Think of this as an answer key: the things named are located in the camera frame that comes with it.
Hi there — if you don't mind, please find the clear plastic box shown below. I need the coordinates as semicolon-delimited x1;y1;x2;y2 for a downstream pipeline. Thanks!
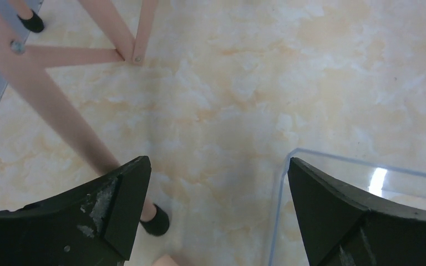
266;148;426;265

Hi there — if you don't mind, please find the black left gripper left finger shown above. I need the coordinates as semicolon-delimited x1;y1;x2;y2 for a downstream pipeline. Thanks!
0;156;151;265

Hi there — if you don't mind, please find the pink perforated music stand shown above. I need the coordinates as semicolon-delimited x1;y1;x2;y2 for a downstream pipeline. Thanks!
0;0;171;238

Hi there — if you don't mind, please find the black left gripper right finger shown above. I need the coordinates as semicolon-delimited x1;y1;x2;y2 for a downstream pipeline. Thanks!
288;157;426;265

